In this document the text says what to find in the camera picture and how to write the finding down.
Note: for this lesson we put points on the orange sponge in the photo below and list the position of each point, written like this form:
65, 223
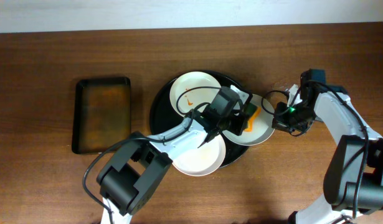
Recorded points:
252, 119

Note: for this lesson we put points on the white plate top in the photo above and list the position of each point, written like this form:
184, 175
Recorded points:
192, 89

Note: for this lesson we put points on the black rectangular tray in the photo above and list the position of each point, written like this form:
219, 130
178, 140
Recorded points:
102, 113

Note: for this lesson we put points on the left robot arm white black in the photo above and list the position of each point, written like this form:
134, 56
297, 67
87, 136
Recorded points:
139, 163

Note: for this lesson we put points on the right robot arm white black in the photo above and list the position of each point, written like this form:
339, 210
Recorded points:
353, 183

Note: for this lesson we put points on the pale green plate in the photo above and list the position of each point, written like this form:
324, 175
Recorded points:
262, 128

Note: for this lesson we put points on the white plate bottom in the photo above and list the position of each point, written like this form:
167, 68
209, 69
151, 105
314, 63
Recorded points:
203, 160

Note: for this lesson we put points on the white plate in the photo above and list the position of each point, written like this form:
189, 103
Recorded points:
203, 160
192, 89

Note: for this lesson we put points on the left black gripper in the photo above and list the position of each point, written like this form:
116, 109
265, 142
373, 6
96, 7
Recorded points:
238, 123

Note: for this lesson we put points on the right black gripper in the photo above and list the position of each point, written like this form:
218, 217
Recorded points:
280, 121

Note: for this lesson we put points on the round black tray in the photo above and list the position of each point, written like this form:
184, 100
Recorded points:
163, 117

